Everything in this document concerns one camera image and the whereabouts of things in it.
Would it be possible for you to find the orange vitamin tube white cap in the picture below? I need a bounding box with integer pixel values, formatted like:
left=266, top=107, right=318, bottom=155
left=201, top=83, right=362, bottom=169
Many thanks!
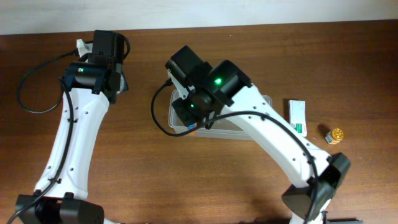
left=188, top=123, right=197, bottom=135

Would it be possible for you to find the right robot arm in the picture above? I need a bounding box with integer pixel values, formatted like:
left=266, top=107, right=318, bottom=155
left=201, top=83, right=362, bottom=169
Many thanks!
left=165, top=46, right=351, bottom=223

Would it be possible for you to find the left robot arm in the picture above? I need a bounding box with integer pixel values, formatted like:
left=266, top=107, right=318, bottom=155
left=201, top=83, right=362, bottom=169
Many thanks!
left=8, top=30, right=131, bottom=224

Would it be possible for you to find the clear plastic container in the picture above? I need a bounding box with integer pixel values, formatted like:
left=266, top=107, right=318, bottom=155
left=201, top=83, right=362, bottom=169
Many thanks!
left=167, top=89, right=274, bottom=141

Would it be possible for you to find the white green medicine box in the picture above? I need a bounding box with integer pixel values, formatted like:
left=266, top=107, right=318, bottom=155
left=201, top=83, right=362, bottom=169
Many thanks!
left=289, top=100, right=308, bottom=137

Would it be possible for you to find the small gold lid jar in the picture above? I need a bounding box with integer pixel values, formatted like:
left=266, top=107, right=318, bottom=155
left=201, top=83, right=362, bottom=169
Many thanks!
left=325, top=128, right=344, bottom=144

